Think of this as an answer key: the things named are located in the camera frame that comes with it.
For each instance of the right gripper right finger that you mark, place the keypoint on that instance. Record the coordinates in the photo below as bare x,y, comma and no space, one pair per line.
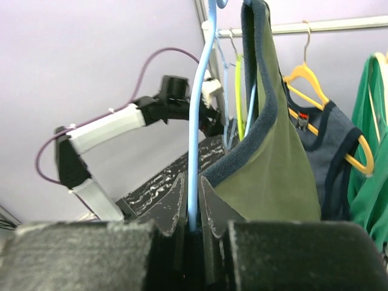
255,255

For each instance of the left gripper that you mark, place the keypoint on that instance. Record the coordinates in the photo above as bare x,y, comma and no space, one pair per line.
210,121

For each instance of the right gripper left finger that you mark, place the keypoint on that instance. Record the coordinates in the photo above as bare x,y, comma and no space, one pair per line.
145,254

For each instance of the light blue wire hanger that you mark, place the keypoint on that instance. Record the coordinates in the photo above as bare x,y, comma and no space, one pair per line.
229,130

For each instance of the lime green hanger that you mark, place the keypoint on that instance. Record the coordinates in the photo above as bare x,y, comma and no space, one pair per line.
238,99

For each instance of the olive green tank top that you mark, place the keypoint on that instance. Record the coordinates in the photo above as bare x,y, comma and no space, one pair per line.
267,176

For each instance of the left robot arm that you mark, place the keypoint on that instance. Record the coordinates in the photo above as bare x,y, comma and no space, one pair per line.
171,102

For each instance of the navy blue tank top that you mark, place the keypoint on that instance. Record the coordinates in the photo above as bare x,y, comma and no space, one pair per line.
327,136

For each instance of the cream white hanger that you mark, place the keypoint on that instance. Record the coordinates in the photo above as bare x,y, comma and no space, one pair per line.
377,90

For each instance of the white clothes rack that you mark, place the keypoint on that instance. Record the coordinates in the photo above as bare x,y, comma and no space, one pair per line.
303,27

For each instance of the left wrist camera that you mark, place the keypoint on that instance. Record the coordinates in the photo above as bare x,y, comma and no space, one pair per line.
211,87

